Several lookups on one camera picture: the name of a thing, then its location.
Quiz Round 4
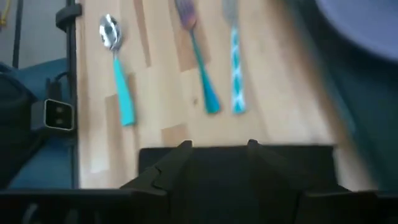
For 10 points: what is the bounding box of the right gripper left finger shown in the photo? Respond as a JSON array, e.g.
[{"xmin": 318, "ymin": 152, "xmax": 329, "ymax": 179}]
[{"xmin": 121, "ymin": 139, "xmax": 193, "ymax": 224}]

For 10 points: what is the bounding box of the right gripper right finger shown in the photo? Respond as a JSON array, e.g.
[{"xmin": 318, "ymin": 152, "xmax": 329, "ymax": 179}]
[{"xmin": 246, "ymin": 139, "xmax": 348, "ymax": 224}]

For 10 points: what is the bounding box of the black cloth napkin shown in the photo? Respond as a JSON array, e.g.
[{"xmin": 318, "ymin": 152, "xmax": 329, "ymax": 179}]
[{"xmin": 138, "ymin": 144, "xmax": 335, "ymax": 224}]

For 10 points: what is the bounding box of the purple fork with teal handle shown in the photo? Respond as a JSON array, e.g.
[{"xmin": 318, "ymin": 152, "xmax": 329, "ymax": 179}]
[{"xmin": 174, "ymin": 0, "xmax": 222, "ymax": 115}]

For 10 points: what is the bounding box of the knife with patterned teal handle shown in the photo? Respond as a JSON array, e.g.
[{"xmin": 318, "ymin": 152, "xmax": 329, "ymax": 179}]
[{"xmin": 221, "ymin": 0, "xmax": 248, "ymax": 115}]

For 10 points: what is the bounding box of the lilac round plate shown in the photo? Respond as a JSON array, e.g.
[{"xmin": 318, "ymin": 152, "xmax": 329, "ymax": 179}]
[{"xmin": 314, "ymin": 0, "xmax": 398, "ymax": 62}]

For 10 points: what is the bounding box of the dark green tray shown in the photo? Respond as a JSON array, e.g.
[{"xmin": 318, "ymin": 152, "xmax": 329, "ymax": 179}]
[{"xmin": 279, "ymin": 0, "xmax": 398, "ymax": 192}]

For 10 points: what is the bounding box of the silver spoon with teal handle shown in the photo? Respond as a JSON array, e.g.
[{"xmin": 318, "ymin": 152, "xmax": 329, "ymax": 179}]
[{"xmin": 98, "ymin": 13, "xmax": 137, "ymax": 128}]

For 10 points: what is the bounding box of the small black camera box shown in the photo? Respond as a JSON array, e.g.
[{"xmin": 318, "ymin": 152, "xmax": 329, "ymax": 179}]
[{"xmin": 30, "ymin": 98, "xmax": 77, "ymax": 131}]

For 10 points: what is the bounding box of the black aluminium table frame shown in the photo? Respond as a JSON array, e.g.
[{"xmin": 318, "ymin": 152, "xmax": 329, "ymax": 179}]
[{"xmin": 55, "ymin": 0, "xmax": 83, "ymax": 190}]

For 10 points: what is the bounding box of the yellow cable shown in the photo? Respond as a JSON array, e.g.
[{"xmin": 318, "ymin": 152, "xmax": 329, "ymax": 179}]
[{"xmin": 0, "ymin": 0, "xmax": 11, "ymax": 27}]

